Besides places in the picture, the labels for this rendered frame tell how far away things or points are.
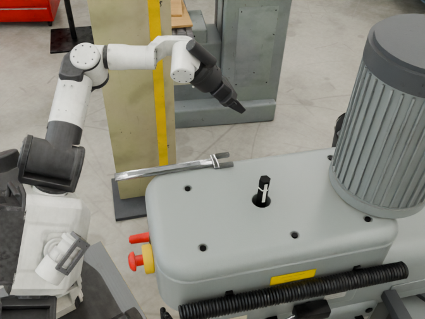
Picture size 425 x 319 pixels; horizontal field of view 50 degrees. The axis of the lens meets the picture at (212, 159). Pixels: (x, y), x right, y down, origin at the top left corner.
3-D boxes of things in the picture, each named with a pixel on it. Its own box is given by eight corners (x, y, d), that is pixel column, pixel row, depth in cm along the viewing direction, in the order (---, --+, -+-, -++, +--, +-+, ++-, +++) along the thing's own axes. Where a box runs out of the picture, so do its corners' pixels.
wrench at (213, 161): (116, 185, 91) (115, 183, 90) (114, 171, 94) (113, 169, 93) (233, 166, 96) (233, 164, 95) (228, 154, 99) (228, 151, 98)
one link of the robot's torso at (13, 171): (-23, 159, 149) (-20, 166, 134) (17, 145, 155) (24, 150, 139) (11, 235, 157) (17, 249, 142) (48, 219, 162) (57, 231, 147)
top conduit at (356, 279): (181, 328, 82) (181, 319, 80) (177, 307, 85) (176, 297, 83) (405, 281, 91) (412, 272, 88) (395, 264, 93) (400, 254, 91)
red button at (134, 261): (130, 276, 93) (128, 264, 91) (128, 259, 96) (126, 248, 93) (146, 273, 94) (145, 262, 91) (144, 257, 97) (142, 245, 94)
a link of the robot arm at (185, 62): (189, 95, 133) (162, 76, 125) (190, 66, 137) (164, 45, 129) (220, 81, 126) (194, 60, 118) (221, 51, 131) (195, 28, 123)
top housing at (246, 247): (163, 323, 87) (159, 278, 76) (146, 218, 106) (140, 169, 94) (386, 278, 96) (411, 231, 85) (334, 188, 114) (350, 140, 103)
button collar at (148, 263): (146, 280, 94) (143, 263, 90) (142, 256, 98) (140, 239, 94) (155, 278, 94) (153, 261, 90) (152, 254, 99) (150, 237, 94)
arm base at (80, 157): (18, 169, 123) (11, 188, 113) (28, 125, 119) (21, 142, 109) (74, 180, 129) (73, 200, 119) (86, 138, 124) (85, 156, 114)
